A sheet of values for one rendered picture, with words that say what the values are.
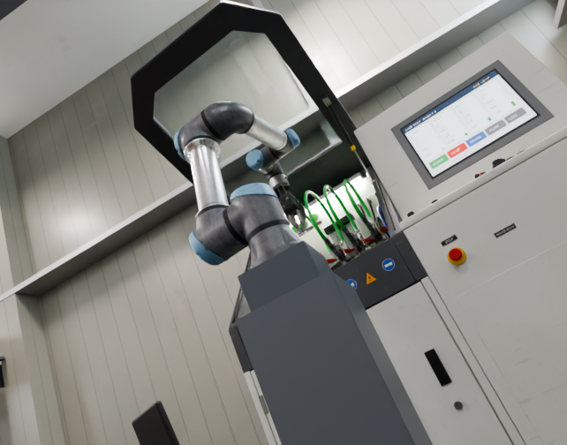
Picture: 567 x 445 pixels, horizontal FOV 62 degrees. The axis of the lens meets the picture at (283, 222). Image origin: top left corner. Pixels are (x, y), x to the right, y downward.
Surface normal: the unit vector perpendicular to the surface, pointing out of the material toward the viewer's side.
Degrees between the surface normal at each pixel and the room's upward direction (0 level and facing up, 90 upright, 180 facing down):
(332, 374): 90
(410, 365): 90
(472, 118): 76
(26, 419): 90
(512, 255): 90
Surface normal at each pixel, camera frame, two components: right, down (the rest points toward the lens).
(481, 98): -0.52, -0.41
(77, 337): -0.34, -0.28
